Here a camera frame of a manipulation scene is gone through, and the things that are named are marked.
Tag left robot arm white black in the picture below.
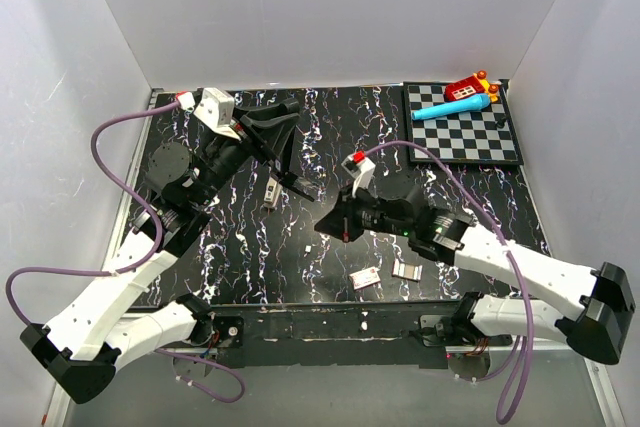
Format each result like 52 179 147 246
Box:
20 89 300 404

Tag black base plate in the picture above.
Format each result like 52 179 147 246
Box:
209 300 458 369

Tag red white staple box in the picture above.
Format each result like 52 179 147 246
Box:
349 267 381 290

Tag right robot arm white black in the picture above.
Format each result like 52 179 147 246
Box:
314 186 636 365

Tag black stapler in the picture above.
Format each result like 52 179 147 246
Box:
276 171 316 202

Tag checkered chess board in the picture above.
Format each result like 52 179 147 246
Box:
403 82 523 166

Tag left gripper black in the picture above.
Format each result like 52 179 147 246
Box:
191 104 298 206

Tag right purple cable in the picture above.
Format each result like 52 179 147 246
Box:
352 141 532 424

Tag purple cable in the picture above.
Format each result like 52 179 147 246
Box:
352 141 532 424
5 91 246 404

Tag red toy block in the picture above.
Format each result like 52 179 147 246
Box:
444 70 500 103

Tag blue toy marker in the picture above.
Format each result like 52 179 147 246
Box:
411 93 491 121

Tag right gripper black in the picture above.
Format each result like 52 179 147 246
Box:
314 182 411 242

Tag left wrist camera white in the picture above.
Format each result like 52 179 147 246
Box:
194 87 239 140

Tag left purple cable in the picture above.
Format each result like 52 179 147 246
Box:
5 91 246 404

